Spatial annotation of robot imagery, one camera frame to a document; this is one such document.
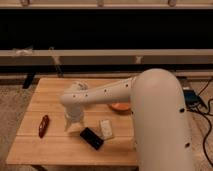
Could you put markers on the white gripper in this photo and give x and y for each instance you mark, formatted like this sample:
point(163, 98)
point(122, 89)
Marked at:
point(74, 114)

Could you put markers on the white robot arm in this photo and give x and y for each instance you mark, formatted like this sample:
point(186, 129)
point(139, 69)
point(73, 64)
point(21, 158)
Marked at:
point(161, 129)

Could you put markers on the white ceramic cup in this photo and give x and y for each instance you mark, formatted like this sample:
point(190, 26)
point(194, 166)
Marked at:
point(79, 86)

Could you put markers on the black rectangular block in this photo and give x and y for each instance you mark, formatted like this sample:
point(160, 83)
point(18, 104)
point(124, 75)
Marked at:
point(91, 138)

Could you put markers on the wooden table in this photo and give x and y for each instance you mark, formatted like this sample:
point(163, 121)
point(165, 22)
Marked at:
point(59, 147)

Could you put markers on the orange bowl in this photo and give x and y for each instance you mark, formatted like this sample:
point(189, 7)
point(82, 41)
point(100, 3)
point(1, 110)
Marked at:
point(120, 107)

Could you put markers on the blue power box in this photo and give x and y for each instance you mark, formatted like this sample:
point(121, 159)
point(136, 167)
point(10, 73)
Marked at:
point(190, 97)

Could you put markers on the black bracket foot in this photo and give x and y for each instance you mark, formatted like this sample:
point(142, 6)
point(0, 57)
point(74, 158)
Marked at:
point(28, 80)

